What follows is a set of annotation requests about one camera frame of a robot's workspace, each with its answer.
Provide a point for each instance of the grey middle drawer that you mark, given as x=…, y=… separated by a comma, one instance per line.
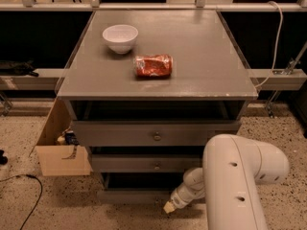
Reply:
x=173, y=159

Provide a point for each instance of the metal frame rail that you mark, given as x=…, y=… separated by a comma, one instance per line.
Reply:
x=80, y=7

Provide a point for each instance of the grey bottom drawer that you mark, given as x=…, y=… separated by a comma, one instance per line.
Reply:
x=138, y=187

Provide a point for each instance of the white bowl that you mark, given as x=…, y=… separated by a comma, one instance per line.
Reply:
x=120, y=38

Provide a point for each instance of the crushed orange soda can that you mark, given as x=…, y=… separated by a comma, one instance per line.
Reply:
x=155, y=66

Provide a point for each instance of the grey top drawer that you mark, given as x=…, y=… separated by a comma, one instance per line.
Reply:
x=149, y=133

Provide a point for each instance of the grey drawer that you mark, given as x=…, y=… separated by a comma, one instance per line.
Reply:
x=149, y=133
x=138, y=187
x=173, y=159

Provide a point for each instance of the grey drawer cabinet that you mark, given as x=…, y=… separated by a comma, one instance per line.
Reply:
x=209, y=82

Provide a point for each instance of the black object on shelf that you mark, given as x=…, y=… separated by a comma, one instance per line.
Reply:
x=17, y=68

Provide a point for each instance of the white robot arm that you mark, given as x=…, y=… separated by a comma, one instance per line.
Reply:
x=232, y=168

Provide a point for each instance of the wooden side box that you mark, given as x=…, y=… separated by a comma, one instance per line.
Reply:
x=55, y=156

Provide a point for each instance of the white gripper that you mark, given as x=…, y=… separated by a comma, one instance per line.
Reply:
x=179, y=197

